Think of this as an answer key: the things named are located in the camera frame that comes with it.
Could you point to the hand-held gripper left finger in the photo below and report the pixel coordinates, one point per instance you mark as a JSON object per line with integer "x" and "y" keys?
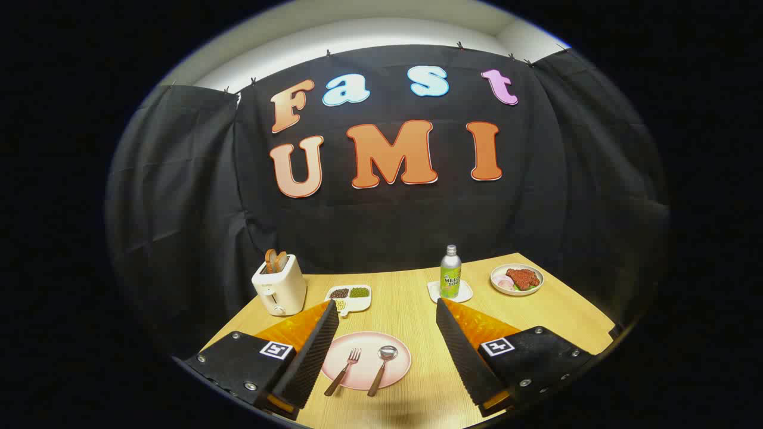
{"x": 313, "y": 357}

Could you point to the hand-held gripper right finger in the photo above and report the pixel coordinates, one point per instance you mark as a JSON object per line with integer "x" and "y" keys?
{"x": 462, "y": 357}

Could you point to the pink round plate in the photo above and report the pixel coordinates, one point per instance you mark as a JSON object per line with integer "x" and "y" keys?
{"x": 360, "y": 376}

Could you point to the pile of yellow beans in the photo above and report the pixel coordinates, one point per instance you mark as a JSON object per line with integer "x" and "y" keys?
{"x": 340, "y": 305}

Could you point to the pile of dark beans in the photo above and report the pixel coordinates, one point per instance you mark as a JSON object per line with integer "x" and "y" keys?
{"x": 339, "y": 293}

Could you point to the white divided dish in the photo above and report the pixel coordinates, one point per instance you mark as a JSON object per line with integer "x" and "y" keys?
{"x": 359, "y": 304}

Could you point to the white square coaster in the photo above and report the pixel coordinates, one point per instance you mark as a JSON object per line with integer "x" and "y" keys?
{"x": 434, "y": 291}

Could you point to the cream toaster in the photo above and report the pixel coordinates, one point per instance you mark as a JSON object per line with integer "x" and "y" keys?
{"x": 280, "y": 289}

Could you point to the pile of green beans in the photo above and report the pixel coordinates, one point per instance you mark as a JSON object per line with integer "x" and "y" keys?
{"x": 359, "y": 292}

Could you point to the green soda bottle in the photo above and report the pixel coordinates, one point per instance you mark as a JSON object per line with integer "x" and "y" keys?
{"x": 450, "y": 277}

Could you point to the white oval plate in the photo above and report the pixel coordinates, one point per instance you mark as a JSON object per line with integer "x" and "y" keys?
{"x": 499, "y": 269}

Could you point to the brown fried meat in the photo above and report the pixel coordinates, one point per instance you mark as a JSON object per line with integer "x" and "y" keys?
{"x": 523, "y": 278}

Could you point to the brown toast slice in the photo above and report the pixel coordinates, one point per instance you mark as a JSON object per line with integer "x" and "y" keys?
{"x": 270, "y": 261}
{"x": 281, "y": 260}

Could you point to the black backdrop cloth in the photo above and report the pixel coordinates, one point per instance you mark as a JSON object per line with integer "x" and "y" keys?
{"x": 387, "y": 220}

